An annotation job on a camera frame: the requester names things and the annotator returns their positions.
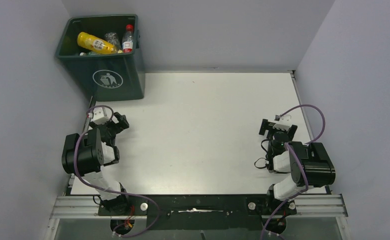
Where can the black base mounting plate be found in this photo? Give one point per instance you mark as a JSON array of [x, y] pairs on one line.
[[197, 212]]

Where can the clear unlabelled bottle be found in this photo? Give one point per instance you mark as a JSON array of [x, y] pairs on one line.
[[112, 38]]

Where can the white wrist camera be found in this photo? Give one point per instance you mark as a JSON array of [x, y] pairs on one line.
[[99, 115], [283, 122]]

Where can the yellow juice bottle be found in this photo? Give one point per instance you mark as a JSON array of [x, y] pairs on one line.
[[95, 44]]

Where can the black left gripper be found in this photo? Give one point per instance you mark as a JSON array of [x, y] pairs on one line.
[[120, 126]]

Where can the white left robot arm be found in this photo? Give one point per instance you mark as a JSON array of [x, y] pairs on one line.
[[96, 150]]

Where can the dark green trash bin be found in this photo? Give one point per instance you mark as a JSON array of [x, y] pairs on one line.
[[106, 77]]

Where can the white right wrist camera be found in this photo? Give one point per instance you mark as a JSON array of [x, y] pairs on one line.
[[283, 122]]

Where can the red label bottle red cap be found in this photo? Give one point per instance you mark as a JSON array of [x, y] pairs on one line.
[[128, 39]]

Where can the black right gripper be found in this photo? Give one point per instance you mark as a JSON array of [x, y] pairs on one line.
[[268, 125]]

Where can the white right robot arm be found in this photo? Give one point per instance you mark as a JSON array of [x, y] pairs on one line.
[[308, 165]]

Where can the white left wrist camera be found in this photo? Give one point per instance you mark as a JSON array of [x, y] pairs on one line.
[[99, 115]]

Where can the aluminium frame rail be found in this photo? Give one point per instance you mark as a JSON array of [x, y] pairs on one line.
[[319, 217]]

